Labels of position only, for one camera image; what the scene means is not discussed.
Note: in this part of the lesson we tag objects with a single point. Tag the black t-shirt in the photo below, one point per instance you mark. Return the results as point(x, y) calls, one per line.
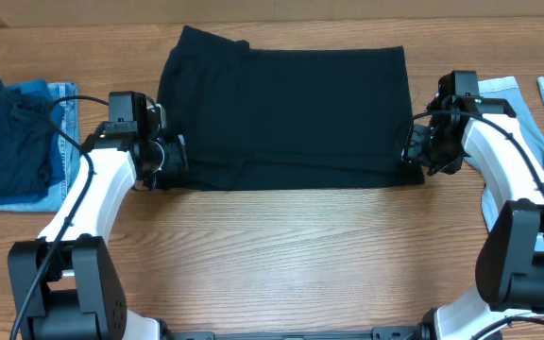
point(256, 119)

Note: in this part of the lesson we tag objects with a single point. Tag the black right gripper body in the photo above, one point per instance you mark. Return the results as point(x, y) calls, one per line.
point(416, 147)

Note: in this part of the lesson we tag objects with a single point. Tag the folded dark blue shirt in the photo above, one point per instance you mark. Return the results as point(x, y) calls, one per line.
point(29, 158)

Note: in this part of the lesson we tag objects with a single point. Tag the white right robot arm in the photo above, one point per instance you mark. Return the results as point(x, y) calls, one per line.
point(509, 272)

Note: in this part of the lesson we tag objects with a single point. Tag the folded light blue jeans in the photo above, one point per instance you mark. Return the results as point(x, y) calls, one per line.
point(64, 158)

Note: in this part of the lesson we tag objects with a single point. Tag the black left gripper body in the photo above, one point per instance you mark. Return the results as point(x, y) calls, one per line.
point(178, 158)

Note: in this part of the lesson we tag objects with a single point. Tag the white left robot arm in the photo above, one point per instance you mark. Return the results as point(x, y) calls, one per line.
point(64, 282)

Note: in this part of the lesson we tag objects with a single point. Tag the brown cardboard wall panel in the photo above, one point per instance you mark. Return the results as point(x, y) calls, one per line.
point(36, 13)

